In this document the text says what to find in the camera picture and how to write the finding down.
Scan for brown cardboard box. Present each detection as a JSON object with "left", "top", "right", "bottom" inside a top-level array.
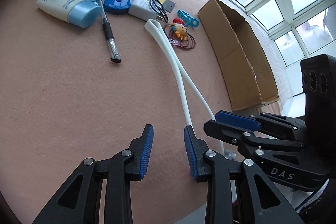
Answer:
[{"left": 198, "top": 0, "right": 279, "bottom": 111}]

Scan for cartoon doll keychain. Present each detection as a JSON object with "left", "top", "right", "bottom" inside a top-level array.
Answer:
[{"left": 169, "top": 18, "right": 188, "bottom": 48}]

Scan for black coiled cable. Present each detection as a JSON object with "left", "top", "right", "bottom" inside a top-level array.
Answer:
[{"left": 148, "top": 0, "right": 169, "bottom": 23}]

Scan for white power strip cable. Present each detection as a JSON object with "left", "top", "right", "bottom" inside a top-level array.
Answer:
[{"left": 144, "top": 18, "right": 226, "bottom": 155}]

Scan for teal plastic clothespin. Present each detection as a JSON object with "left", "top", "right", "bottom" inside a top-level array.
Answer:
[{"left": 177, "top": 10, "right": 199, "bottom": 28}]

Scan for white sunscreen bottle blue cap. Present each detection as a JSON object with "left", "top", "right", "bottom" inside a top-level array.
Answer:
[{"left": 36, "top": 0, "right": 101, "bottom": 28}]

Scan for white AC power adapter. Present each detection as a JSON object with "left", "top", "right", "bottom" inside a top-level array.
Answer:
[{"left": 128, "top": 0, "right": 159, "bottom": 21}]

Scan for blue round tape measure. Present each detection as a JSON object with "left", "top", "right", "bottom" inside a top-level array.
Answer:
[{"left": 103, "top": 0, "right": 132, "bottom": 15}]

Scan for dark red hair ties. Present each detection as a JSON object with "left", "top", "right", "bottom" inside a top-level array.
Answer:
[{"left": 163, "top": 23, "right": 197, "bottom": 51}]

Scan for black gel pen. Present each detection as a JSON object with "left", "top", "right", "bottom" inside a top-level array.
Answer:
[{"left": 96, "top": 0, "right": 121, "bottom": 64}]

